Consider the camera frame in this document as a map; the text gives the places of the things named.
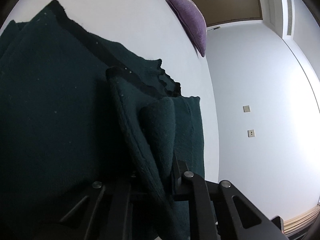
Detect bed with white sheet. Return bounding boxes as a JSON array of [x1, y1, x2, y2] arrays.
[[0, 0, 221, 183]]

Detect white air vent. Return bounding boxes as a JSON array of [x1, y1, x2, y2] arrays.
[[286, 0, 293, 36]]

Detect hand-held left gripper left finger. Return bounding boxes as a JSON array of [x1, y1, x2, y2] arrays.
[[32, 177, 160, 240]]

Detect brown door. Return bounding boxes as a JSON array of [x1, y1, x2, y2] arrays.
[[186, 0, 264, 27]]

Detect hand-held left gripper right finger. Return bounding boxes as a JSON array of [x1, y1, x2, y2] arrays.
[[172, 157, 288, 240]]

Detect dark green sweater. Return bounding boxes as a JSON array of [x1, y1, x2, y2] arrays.
[[0, 0, 206, 240]]

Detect purple pillow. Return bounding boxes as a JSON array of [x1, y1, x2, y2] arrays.
[[166, 0, 208, 58]]

